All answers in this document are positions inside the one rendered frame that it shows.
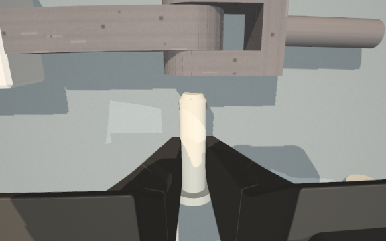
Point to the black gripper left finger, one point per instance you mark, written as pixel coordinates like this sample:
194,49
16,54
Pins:
145,207

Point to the cream headed pin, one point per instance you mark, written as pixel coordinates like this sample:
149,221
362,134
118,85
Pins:
358,178
192,118

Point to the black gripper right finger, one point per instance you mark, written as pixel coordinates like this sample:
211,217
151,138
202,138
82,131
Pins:
245,210

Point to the grey metal clevis fork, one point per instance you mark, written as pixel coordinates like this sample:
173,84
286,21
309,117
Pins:
268,30

